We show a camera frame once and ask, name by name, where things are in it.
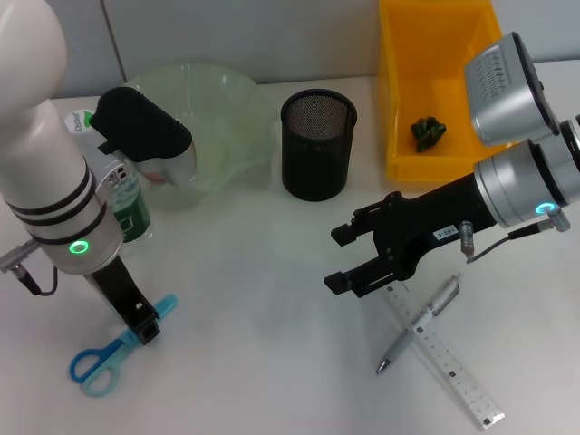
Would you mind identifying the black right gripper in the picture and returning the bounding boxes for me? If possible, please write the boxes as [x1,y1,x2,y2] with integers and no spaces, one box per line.
[324,174,498,299]

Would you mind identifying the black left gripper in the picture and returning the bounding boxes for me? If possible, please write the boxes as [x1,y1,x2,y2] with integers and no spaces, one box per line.
[83,256,163,348]

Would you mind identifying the blue scissors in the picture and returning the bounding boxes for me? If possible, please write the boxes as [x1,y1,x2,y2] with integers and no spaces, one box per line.
[69,293,179,399]

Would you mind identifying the clear water bottle green label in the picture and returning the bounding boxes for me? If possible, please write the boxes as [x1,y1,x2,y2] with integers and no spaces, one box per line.
[63,108,153,248]

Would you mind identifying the green plastic wrapper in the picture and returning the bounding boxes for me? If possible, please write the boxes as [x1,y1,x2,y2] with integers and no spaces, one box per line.
[410,116,449,154]

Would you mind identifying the clear plastic ruler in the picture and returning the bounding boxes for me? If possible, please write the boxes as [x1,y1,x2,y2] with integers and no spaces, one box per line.
[384,280,508,430]

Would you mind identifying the black mesh pen cup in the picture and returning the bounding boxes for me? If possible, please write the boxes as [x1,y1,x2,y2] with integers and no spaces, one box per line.
[279,89,358,203]

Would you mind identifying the silver ballpoint pen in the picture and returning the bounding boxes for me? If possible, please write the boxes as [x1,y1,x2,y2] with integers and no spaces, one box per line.
[374,273,464,375]

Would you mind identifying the pale green glass fruit bowl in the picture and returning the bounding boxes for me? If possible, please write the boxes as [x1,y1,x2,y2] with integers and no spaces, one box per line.
[121,62,278,212]

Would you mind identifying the yellow plastic storage bin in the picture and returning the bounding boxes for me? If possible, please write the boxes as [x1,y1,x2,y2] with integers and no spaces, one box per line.
[378,0,520,185]

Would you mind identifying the right wrist connector cable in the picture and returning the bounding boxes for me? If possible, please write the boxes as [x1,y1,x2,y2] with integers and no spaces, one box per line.
[459,212,572,265]

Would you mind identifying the wrist connector cable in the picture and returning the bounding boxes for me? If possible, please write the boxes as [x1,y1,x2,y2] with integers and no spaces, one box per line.
[459,212,572,265]
[0,238,60,298]

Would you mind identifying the left wrist connector cable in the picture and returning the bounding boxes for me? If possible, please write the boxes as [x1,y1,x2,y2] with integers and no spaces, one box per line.
[0,238,60,298]

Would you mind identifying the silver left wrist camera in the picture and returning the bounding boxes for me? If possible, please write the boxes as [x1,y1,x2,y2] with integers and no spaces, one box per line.
[89,86,199,189]

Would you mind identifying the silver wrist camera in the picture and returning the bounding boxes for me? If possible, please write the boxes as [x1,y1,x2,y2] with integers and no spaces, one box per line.
[464,31,562,147]
[89,86,199,189]

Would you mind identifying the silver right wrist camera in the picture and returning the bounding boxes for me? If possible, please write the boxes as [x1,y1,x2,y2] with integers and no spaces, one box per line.
[464,31,562,147]

